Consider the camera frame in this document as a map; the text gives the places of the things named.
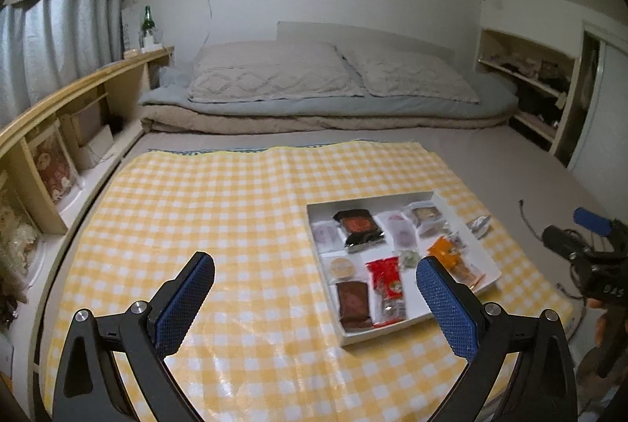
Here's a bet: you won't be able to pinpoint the silver foil wrapper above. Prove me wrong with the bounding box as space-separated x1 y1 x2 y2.
465 215 493 238

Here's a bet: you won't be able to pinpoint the beige quilted pillow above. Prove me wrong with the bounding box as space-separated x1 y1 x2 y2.
341 47 480 104
188 40 366 103

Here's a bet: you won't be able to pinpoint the blue-grey duvet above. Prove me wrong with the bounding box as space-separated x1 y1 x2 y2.
137 59 520 119

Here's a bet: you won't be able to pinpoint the clear packet purple round cookie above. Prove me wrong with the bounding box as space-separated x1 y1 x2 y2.
312 220 344 251
380 209 410 231
390 226 420 251

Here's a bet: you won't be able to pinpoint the yellow checked mat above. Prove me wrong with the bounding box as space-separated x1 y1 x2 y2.
43 140 575 422

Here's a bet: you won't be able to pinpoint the white wall shelf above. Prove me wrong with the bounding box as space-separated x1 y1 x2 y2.
475 27 582 155

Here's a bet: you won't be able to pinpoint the beige folded blanket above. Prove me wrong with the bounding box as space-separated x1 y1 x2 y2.
140 103 511 133

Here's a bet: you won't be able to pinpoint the red snack packet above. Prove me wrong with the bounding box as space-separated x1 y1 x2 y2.
365 256 408 327

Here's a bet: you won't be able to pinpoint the white sliding door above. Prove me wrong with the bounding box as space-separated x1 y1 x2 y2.
569 17 628 207

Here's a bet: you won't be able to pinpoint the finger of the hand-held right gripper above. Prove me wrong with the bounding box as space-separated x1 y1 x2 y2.
575 207 616 236
542 226 587 258

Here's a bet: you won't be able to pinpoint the orange snack packet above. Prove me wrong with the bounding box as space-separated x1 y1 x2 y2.
426 236 486 290

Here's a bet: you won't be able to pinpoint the small green silver packet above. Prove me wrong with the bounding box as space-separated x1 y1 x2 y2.
396 248 420 271

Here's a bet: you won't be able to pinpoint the black packet red print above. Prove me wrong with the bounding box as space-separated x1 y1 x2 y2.
332 207 384 253

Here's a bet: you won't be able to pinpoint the clear bag white plush toys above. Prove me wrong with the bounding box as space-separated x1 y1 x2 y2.
0 187 42 305

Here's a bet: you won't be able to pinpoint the brown chocolate cake packet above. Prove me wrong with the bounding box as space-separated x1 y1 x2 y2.
335 280 372 332

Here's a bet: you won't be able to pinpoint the clear bag brown plush toys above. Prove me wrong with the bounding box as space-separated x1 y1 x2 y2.
27 120 82 202

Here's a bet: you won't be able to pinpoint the clear packet pale round cookie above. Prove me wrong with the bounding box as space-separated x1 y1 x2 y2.
326 254 361 283

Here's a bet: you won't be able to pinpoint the small white candy packet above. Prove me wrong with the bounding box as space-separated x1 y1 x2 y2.
442 228 469 253

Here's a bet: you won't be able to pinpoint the clear swirl roll cake packet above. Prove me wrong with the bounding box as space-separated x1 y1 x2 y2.
403 202 449 239

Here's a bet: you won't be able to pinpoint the white cardboard box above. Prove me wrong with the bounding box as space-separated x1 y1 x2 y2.
305 191 502 348

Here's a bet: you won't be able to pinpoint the person's right hand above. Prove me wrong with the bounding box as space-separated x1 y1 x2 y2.
586 297 610 349

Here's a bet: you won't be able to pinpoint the shelf clutter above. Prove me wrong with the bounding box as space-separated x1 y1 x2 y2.
483 52 572 129

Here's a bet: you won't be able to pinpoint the wooden shelf unit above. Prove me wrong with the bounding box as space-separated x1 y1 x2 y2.
0 45 176 236

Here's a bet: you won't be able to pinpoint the grey curtain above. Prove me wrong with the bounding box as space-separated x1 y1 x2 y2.
0 0 123 129

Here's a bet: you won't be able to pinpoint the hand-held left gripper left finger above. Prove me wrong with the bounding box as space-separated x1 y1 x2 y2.
51 252 217 422

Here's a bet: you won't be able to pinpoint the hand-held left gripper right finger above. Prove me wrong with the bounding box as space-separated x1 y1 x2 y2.
415 255 579 422

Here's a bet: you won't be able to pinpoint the brown cardboard box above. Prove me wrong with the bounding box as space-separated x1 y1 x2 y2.
69 101 111 146

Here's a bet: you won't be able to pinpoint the white storage box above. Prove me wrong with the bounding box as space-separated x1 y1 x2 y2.
78 125 116 168

